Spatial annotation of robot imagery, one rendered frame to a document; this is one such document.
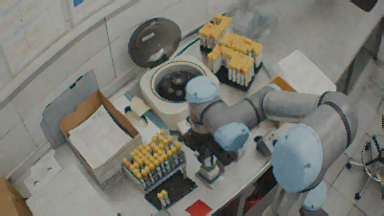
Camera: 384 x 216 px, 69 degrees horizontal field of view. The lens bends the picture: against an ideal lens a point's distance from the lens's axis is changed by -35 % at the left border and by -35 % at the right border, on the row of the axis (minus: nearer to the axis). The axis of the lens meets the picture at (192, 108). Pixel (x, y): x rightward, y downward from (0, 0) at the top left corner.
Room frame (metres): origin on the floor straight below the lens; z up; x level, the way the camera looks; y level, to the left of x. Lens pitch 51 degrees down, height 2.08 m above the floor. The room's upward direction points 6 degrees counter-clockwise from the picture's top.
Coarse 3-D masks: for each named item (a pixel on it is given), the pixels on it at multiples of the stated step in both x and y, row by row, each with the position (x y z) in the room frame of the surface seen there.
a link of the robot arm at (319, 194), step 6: (318, 186) 0.39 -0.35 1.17; (324, 186) 0.39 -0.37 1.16; (312, 192) 0.38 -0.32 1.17; (318, 192) 0.37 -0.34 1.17; (324, 192) 0.37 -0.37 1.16; (306, 198) 0.36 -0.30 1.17; (312, 198) 0.36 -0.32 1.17; (318, 198) 0.35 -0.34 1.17; (324, 198) 0.35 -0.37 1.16; (306, 204) 0.34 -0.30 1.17; (312, 204) 0.34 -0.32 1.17; (318, 204) 0.33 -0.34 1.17; (300, 210) 0.33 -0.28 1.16; (306, 210) 0.33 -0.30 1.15; (312, 210) 0.32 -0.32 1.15
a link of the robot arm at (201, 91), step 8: (192, 80) 0.69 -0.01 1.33; (200, 80) 0.69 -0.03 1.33; (208, 80) 0.69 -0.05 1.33; (192, 88) 0.67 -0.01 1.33; (200, 88) 0.66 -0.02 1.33; (208, 88) 0.66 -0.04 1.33; (216, 88) 0.66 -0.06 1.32; (192, 96) 0.65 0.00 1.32; (200, 96) 0.64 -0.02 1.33; (208, 96) 0.64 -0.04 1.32; (216, 96) 0.65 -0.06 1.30; (192, 104) 0.65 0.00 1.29; (200, 104) 0.64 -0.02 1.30; (208, 104) 0.63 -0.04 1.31; (192, 112) 0.65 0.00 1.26; (200, 112) 0.62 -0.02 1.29; (192, 120) 0.65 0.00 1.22
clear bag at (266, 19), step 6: (258, 0) 1.53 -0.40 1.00; (264, 0) 1.53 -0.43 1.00; (270, 0) 1.55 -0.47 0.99; (258, 6) 1.51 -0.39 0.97; (264, 6) 1.50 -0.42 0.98; (270, 6) 1.51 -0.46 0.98; (276, 6) 1.55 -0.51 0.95; (264, 12) 1.47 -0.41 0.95; (270, 12) 1.49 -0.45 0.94; (276, 12) 1.50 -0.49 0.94; (264, 18) 1.46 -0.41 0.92; (270, 18) 1.47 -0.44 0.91; (276, 18) 1.50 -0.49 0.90; (282, 18) 1.52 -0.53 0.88; (264, 24) 1.45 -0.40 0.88
